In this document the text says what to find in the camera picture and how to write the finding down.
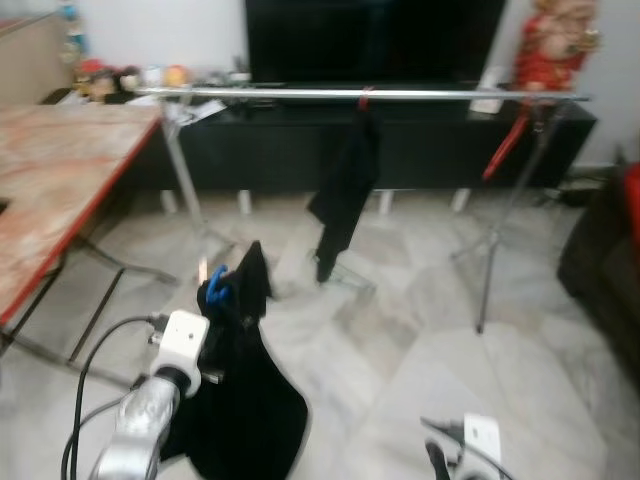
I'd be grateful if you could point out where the black shirt green logo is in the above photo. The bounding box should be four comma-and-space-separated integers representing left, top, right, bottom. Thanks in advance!
307, 108, 383, 284
160, 240, 309, 480

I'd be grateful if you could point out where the blue plastic hanger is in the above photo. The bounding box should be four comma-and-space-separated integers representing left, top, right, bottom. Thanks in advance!
205, 265, 236, 309

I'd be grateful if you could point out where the red plastic hanger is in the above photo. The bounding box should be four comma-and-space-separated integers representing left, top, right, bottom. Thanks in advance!
482, 110, 531, 183

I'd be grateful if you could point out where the grey fabric sofa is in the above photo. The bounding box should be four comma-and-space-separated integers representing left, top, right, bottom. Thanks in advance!
557, 165, 640, 376

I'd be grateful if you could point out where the black tv console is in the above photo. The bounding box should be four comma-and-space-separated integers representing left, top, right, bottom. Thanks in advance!
45, 85, 598, 193

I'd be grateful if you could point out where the white tissue box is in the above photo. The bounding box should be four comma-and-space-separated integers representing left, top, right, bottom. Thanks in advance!
470, 68, 511, 114

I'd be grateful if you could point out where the silver clothes rack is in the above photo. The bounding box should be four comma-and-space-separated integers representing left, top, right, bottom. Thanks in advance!
135, 85, 591, 334

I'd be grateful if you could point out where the black television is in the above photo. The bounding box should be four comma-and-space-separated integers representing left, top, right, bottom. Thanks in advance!
245, 0, 508, 86

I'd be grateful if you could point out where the red figurine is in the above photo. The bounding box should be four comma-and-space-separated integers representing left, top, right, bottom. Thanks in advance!
513, 0, 601, 93

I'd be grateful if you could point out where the marble folding table red edge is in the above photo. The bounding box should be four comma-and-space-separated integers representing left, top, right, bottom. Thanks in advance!
0, 103, 166, 361

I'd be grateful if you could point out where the black mouse plush toy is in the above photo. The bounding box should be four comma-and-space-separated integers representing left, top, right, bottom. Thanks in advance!
115, 66, 143, 99

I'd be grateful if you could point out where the beige wooden cabinet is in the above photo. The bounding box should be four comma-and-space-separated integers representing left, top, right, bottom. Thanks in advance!
0, 12, 76, 106

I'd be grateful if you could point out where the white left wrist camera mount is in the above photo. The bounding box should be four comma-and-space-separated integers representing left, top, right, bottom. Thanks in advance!
155, 310, 211, 383

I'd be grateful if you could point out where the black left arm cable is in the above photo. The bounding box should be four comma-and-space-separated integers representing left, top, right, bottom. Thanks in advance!
60, 315, 166, 480

